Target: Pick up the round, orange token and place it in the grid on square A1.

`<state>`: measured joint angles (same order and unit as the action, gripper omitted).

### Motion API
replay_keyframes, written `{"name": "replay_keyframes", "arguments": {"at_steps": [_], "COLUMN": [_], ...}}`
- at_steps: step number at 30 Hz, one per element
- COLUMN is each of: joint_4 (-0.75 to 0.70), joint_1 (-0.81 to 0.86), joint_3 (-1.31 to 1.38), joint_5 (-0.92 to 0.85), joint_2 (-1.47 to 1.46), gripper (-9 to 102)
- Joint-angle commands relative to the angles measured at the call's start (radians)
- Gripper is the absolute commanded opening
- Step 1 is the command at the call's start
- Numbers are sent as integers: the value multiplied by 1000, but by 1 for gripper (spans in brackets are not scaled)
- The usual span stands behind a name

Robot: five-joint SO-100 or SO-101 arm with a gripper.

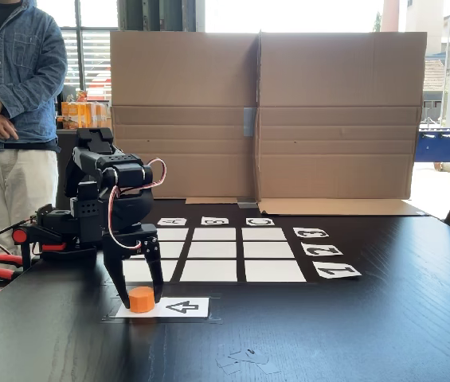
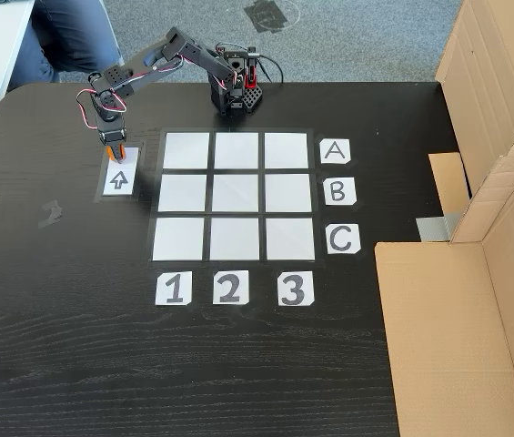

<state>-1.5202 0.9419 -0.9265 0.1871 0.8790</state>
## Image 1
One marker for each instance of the grey tape piece on table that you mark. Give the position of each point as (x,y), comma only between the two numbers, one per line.
(247,204)

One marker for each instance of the red black clamp with knob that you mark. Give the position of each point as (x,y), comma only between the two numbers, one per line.
(19,235)

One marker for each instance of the paper sheet letter A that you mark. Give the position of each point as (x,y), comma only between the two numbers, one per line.
(172,221)

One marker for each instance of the round orange token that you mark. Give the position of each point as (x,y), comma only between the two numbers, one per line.
(141,300)

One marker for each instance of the blue foosball table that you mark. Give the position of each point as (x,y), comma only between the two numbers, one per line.
(443,147)

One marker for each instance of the orange snack bag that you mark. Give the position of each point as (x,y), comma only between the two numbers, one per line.
(81,96)

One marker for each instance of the paper sheet number 1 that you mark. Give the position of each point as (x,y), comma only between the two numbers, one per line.
(337,270)

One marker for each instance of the grey tape strip on cardboard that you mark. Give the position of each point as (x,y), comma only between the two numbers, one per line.
(249,121)

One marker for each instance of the clear tape scraps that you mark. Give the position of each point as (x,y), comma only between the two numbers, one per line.
(248,358)

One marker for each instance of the brown cardboard box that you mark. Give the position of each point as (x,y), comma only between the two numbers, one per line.
(185,79)
(340,79)

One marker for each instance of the paper sheet number 3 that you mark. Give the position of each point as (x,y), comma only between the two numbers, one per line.
(311,232)

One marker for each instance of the dark cabinet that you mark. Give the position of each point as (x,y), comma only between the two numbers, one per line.
(64,139)

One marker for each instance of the person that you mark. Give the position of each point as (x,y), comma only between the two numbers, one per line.
(13,59)

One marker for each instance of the white arrow paper sheet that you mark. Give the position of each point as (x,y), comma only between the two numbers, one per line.
(192,312)

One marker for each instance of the paper sheet letter B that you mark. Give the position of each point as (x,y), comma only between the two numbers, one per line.
(215,221)

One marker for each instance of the paper sheet letter C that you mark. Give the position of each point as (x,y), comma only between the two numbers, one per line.
(260,222)

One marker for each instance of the person's right hand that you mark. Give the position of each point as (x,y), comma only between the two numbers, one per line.
(2,128)

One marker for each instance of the orange white carton pack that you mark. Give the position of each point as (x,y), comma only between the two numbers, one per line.
(83,115)

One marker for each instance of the paper sheet number 2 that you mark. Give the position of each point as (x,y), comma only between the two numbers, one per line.
(322,249)

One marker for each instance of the nine-square white grid sheet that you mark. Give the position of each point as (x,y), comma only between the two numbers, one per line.
(212,270)

